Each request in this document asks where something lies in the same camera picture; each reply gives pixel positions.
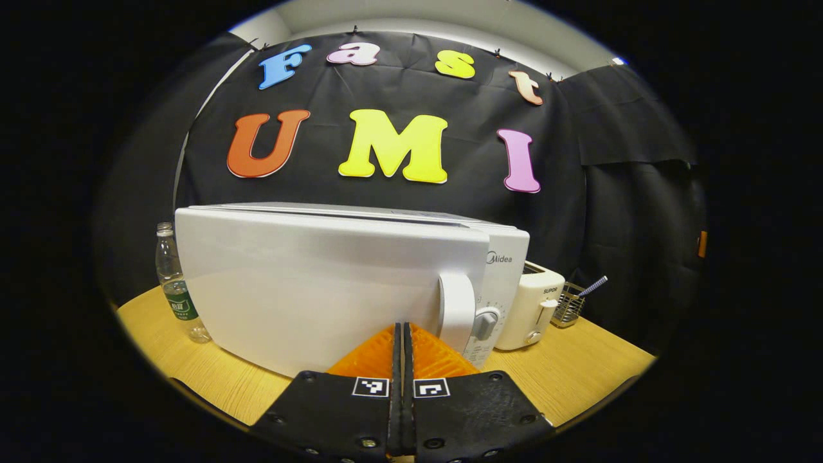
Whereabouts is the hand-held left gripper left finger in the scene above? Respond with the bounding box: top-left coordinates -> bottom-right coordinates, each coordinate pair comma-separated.
249,323 -> 403,463

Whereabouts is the wire mesh utensil basket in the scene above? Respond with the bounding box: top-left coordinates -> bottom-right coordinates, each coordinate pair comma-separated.
551,281 -> 588,329

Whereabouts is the white microwave oven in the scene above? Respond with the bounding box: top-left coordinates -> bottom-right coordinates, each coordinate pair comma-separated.
174,203 -> 531,379

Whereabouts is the cream toaster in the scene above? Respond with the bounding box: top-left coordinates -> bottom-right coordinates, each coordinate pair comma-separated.
494,260 -> 566,352

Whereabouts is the clear plastic water bottle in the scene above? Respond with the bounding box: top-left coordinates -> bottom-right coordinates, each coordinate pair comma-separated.
155,222 -> 212,344

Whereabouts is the black backdrop cloth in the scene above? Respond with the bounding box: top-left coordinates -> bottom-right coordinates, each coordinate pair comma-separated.
96,31 -> 708,341

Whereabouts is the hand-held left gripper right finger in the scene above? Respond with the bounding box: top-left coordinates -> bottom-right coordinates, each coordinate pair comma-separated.
402,323 -> 556,463

